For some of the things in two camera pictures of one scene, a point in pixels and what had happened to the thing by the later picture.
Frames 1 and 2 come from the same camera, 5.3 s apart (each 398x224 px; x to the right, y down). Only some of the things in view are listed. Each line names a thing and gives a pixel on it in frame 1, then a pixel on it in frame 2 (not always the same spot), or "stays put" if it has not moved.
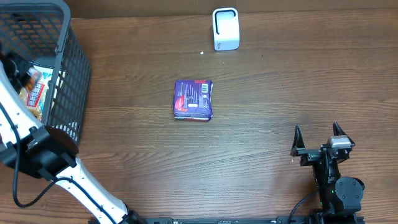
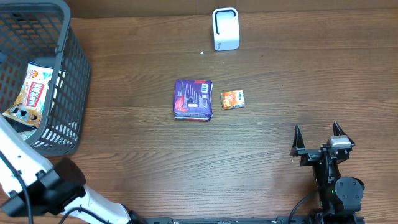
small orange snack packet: (35, 75) to (233, 99)
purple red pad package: (193, 99) stays put
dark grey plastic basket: (42, 32) stays put
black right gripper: (309, 155) stays put
